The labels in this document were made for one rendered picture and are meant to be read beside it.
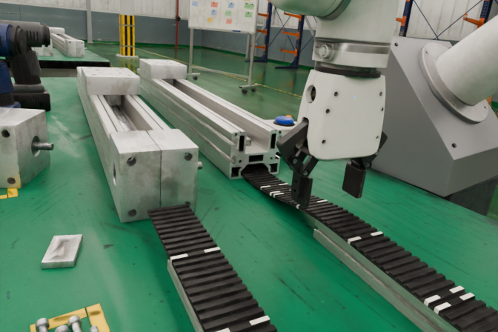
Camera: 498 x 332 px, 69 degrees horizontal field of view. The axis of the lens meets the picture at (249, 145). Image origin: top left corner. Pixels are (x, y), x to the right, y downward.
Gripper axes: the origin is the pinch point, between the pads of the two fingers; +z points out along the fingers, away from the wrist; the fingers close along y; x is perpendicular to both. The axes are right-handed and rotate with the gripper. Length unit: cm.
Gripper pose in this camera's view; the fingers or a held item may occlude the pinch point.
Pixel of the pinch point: (327, 190)
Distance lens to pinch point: 48.5
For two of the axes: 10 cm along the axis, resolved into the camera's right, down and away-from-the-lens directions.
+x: -4.5, -3.1, 8.4
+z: -0.8, 9.5, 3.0
